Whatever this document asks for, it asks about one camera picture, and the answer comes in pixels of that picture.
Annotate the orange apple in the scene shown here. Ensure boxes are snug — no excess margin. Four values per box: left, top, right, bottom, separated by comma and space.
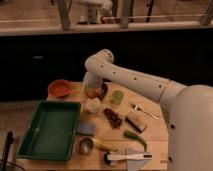
86, 88, 100, 99

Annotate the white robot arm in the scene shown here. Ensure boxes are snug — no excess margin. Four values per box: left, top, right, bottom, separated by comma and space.
83, 49, 213, 171

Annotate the green plastic cup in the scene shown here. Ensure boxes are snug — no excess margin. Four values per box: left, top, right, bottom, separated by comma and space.
112, 90, 124, 105

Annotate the small metal cup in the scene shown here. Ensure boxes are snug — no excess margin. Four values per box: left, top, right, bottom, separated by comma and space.
78, 138, 93, 155

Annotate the dark brown plate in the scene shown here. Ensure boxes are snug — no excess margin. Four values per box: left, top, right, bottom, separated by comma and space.
98, 82, 108, 101

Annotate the orange bowl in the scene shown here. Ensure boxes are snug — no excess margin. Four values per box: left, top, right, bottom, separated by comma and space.
48, 79, 71, 98

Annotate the bunch of dark grapes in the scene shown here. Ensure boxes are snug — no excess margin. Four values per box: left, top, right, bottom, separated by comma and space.
103, 108, 122, 129

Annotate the blue sponge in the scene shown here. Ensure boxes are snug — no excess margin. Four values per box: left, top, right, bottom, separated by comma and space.
77, 123, 95, 136

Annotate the silver fork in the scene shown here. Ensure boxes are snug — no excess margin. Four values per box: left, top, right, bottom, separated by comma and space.
130, 103, 159, 119

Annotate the wooden board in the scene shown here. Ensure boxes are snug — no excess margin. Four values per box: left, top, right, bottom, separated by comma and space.
24, 81, 169, 171

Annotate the yellow banana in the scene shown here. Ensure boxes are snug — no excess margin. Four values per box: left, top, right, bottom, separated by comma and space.
92, 138, 117, 152

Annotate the green chili pepper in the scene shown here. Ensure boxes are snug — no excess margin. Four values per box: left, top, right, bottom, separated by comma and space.
123, 130, 148, 152

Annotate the green plastic tray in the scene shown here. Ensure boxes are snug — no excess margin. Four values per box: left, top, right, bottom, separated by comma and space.
17, 101, 81, 161

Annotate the brown and white block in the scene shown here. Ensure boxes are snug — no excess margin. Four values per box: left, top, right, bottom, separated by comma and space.
125, 113, 147, 133

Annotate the white toy space shuttle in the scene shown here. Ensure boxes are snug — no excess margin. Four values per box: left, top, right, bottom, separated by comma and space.
103, 148, 152, 171

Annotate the black pole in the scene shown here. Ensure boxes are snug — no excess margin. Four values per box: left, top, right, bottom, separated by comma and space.
0, 131, 13, 171

